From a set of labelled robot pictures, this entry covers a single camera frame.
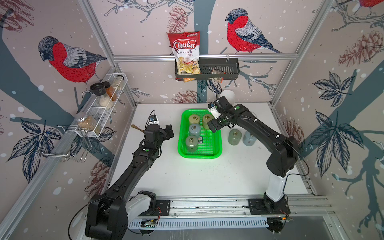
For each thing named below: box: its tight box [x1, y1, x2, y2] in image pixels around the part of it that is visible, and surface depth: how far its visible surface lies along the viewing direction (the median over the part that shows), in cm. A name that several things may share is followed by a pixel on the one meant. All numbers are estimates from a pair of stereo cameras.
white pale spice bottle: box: [113, 74, 124, 91], surface depth 87 cm
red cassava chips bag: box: [167, 31, 201, 83], surface depth 85 cm
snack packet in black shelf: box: [208, 67, 227, 84], surface depth 92 cm
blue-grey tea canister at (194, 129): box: [189, 123, 201, 138], surface depth 97 cm
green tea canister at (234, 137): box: [227, 129, 242, 146], surface depth 95 cm
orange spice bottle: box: [106, 86, 117, 102], surface depth 78 cm
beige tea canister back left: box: [188, 114, 200, 124], surface depth 102 cm
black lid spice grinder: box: [89, 82, 114, 109], surface depth 73 cm
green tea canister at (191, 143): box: [185, 135, 198, 153], surface depth 90 cm
